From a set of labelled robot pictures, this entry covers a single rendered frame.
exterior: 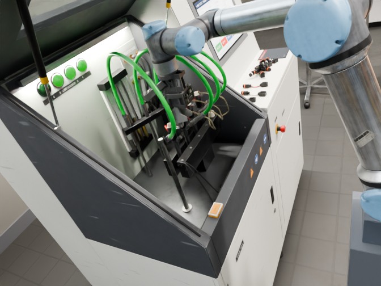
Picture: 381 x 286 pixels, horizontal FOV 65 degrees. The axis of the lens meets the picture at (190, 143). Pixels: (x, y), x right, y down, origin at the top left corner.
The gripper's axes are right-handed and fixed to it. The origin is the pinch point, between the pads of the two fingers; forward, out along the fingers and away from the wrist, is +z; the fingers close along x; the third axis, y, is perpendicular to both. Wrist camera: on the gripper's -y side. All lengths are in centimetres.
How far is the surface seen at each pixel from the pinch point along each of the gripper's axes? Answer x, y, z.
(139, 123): 2.6, -21.5, 2.5
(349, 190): 89, 53, 112
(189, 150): 2.1, -1.3, 14.2
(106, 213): -35.1, -13.3, 12.1
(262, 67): 69, 11, 10
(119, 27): 21.2, -29.6, -31.2
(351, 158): 123, 53, 112
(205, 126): 18.8, -1.3, 14.2
